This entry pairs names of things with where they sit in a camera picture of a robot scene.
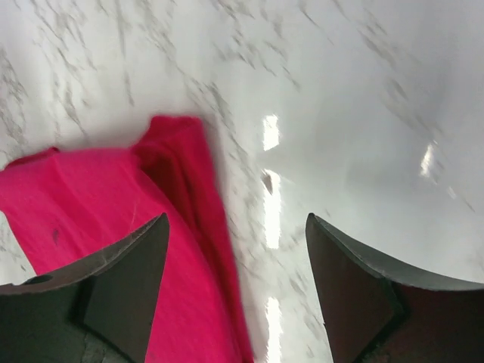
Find crimson red t shirt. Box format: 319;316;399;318
1;116;253;362

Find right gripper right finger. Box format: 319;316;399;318
306;214;483;362

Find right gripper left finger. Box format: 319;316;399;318
1;215;169;362

